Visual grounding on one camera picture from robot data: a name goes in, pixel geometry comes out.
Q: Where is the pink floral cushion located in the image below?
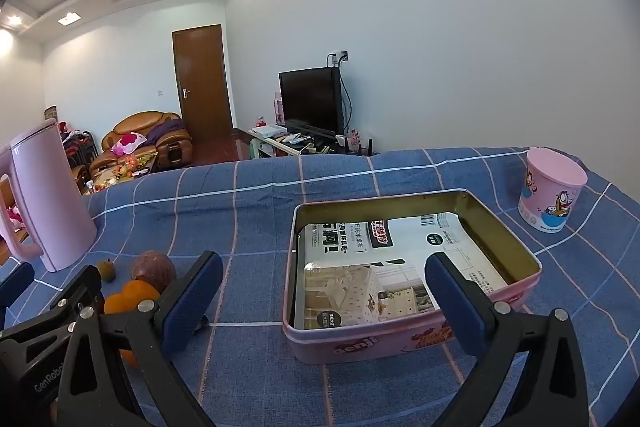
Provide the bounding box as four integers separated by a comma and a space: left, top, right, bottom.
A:
5, 202, 28, 235
111, 132, 148, 156

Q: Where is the black flat television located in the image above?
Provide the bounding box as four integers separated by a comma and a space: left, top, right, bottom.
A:
278, 67, 346, 138

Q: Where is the printed glossy leaflet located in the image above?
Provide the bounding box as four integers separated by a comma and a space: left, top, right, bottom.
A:
295, 212, 508, 330

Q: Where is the purple blanket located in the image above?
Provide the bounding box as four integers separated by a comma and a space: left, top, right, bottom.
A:
145, 119, 185, 148

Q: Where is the cluttered coffee table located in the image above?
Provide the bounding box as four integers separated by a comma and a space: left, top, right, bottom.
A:
90, 152, 160, 192

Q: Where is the blue plaid tablecloth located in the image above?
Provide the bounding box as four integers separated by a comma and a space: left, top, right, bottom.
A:
0, 147, 640, 427

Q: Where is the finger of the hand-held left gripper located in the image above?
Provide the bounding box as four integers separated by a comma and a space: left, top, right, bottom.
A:
0, 261, 36, 330
0, 264, 106, 345

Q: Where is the pink electric kettle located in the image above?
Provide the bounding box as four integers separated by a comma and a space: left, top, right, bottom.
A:
0, 118, 98, 272

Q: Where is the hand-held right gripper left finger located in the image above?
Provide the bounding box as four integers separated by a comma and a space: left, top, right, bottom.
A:
57, 251, 224, 427

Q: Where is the pink cartoon cup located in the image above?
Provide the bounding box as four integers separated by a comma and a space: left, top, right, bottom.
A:
517, 147, 588, 234

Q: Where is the white television stand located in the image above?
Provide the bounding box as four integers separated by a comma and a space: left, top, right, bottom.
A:
246, 127, 346, 160

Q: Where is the brown leather armchair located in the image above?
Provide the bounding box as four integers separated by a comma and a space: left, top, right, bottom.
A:
90, 111, 195, 172

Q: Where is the orange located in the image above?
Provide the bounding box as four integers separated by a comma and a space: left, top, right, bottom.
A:
102, 280, 162, 315

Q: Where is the pink tin box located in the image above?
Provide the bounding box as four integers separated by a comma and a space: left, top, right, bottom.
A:
281, 188, 543, 365

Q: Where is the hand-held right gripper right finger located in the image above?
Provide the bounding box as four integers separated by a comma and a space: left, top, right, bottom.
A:
424, 252, 586, 427

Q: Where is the black rack with clothes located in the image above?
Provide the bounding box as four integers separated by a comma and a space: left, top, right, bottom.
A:
60, 122, 99, 170

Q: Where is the purple passion fruit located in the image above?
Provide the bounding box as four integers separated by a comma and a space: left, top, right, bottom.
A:
131, 251, 177, 295

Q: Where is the brown wooden door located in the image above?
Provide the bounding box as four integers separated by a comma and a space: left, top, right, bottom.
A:
172, 24, 235, 142

